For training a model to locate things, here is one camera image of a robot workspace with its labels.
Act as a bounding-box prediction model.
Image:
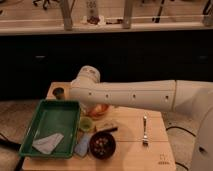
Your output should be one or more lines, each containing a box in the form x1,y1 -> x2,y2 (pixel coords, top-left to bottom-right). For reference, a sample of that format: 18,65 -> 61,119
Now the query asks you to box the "orange apple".
91,104 -> 106,114

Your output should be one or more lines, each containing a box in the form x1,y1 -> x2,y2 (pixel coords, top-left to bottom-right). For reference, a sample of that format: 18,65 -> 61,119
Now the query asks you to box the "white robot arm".
69,65 -> 213,171

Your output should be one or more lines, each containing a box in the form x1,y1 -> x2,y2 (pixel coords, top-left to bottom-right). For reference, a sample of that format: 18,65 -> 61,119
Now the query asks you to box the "green plastic tray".
19,100 -> 80,158

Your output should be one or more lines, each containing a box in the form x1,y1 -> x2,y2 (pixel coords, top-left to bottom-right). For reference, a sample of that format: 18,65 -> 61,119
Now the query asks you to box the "white cloth in tray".
32,133 -> 64,154

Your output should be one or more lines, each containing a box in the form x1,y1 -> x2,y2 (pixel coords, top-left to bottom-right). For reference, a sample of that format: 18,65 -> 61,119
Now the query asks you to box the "orange bowl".
87,104 -> 109,117

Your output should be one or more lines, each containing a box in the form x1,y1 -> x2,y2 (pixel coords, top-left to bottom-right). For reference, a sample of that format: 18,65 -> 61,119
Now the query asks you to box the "small green cup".
79,117 -> 93,132

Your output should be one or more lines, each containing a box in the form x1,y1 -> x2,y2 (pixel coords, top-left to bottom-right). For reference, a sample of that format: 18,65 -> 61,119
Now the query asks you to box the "dark small cup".
52,87 -> 65,100

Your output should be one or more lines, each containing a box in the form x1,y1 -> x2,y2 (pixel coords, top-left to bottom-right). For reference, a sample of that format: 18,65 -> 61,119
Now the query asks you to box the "dark plate with food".
89,132 -> 116,160

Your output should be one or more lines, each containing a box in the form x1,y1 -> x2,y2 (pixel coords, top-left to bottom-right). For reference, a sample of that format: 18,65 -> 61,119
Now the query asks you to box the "metal fork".
143,116 -> 149,146

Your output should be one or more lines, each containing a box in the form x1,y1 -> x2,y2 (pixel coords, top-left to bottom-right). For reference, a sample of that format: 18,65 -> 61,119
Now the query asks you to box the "blue sponge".
74,133 -> 90,157

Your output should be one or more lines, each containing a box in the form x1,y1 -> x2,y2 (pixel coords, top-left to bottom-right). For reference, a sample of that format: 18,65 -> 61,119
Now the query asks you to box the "brush with black handle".
95,122 -> 118,132

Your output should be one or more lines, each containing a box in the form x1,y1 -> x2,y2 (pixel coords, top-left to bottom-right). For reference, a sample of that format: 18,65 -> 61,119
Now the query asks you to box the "black cable on floor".
165,125 -> 198,138

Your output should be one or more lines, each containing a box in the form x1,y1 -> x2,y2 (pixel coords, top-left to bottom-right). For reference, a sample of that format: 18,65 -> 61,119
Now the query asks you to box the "wooden shelf frame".
0,0 -> 213,35

